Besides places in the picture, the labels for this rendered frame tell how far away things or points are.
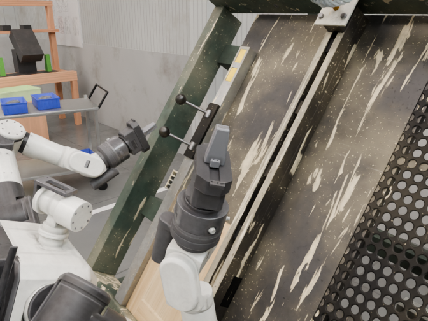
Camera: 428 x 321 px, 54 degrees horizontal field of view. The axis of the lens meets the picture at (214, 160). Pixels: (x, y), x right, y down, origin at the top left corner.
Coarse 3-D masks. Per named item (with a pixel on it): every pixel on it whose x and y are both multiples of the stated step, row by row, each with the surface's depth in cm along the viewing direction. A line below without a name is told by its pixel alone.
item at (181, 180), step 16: (240, 48) 144; (240, 64) 140; (224, 80) 143; (240, 80) 142; (224, 96) 140; (224, 112) 141; (192, 160) 139; (176, 176) 142; (176, 192) 139; (160, 208) 141; (144, 240) 141; (144, 256) 138; (128, 272) 141; (128, 288) 138
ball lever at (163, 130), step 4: (160, 128) 137; (164, 128) 137; (168, 128) 138; (160, 132) 137; (164, 132) 137; (168, 132) 137; (164, 136) 137; (172, 136) 139; (176, 136) 139; (180, 140) 139; (184, 140) 140; (188, 144) 140; (192, 144) 139; (192, 148) 139
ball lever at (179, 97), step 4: (176, 96) 138; (180, 96) 137; (184, 96) 138; (176, 100) 137; (180, 100) 137; (184, 100) 137; (180, 104) 138; (188, 104) 139; (192, 104) 139; (196, 108) 140; (200, 108) 140; (204, 112) 140; (208, 112) 140; (204, 116) 140; (208, 116) 140
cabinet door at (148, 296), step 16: (224, 224) 122; (144, 272) 139; (144, 288) 136; (160, 288) 131; (128, 304) 138; (144, 304) 133; (160, 304) 128; (144, 320) 130; (160, 320) 125; (176, 320) 121
